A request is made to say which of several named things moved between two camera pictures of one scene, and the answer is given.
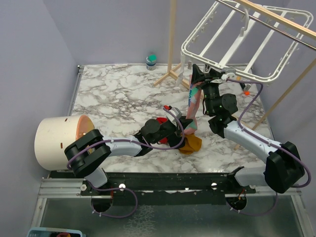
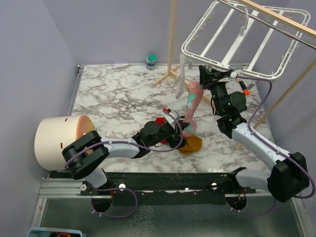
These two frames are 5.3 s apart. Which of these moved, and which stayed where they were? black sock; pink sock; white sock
Moved: white sock
Stayed: pink sock; black sock
